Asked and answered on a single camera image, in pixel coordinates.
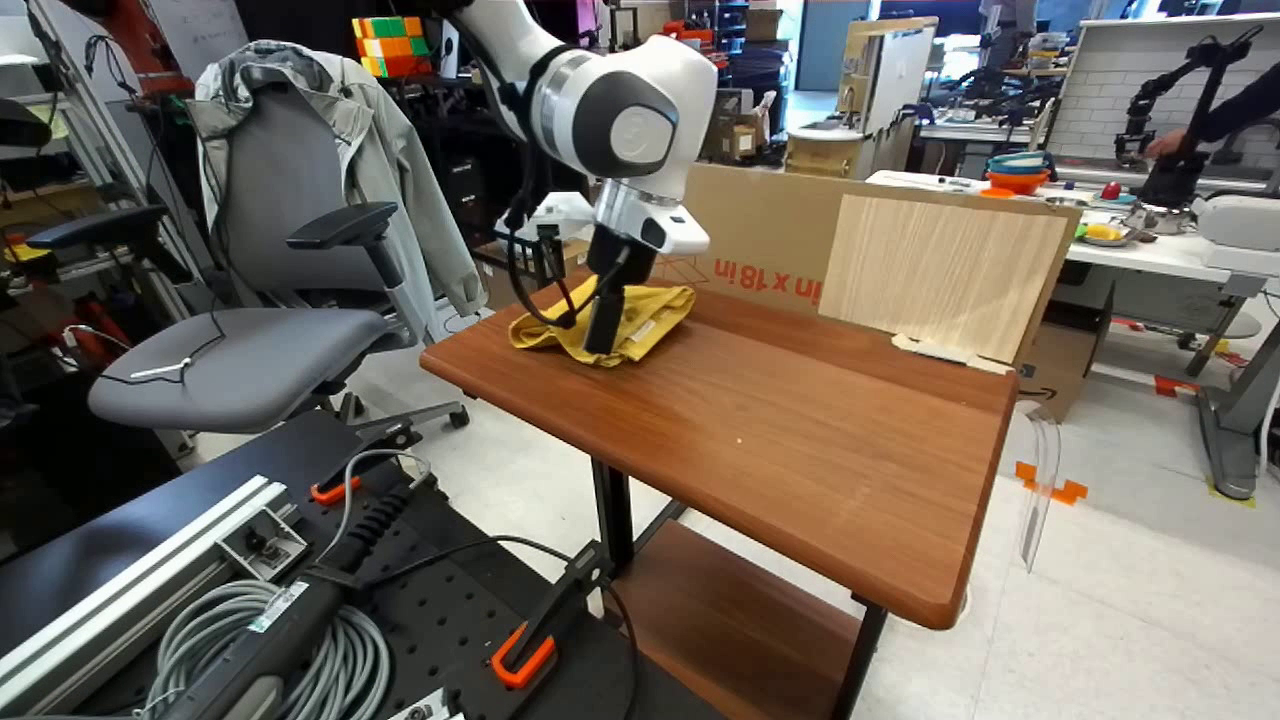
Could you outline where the person's forearm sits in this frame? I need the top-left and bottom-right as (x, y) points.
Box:
(1144, 62), (1280, 161)

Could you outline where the yellow towel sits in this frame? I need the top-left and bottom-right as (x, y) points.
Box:
(508, 275), (697, 369)

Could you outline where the large cardboard box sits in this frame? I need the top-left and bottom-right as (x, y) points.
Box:
(655, 163), (1113, 423)

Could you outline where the stack of cardboard boxes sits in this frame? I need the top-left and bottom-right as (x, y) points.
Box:
(698, 87), (778, 164)

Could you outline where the grey jacket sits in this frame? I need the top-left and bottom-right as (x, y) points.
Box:
(187, 40), (489, 336)

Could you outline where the wooden cabinet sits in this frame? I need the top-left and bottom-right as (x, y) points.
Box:
(784, 15), (941, 182)

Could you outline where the colourful cube stack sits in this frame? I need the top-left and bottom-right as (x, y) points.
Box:
(350, 15), (434, 80)

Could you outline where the light wooden panel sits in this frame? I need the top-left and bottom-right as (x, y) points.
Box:
(818, 193), (1071, 365)

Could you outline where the black and orange clamp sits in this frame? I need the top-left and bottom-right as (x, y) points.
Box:
(308, 418), (425, 507)
(489, 540), (613, 692)

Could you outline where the grey office chair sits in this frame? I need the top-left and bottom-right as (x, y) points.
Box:
(25, 78), (473, 443)

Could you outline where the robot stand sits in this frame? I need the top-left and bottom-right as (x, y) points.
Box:
(0, 408), (723, 720)

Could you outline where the stack of coloured bowls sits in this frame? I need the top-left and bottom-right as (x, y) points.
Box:
(984, 150), (1055, 197)

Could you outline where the clear plastic sheet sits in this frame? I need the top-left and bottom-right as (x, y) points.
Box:
(1017, 404), (1064, 574)

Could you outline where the orange floor tape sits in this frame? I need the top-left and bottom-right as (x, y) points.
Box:
(1014, 460), (1090, 507)

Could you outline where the white tile board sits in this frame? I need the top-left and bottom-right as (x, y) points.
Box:
(1045, 14), (1280, 187)

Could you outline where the white desk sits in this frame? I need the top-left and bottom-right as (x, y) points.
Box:
(866, 168), (1280, 501)

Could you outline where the white appliance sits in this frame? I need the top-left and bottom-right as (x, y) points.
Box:
(1194, 192), (1280, 252)

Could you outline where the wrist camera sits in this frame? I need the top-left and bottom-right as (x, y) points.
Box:
(497, 192), (595, 251)

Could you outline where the black cable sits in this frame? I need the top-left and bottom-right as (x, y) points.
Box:
(350, 535), (641, 720)

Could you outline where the coil of grey cable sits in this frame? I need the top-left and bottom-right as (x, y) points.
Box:
(138, 580), (394, 720)

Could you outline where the aluminium rail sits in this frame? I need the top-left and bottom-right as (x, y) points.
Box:
(0, 474), (311, 713)

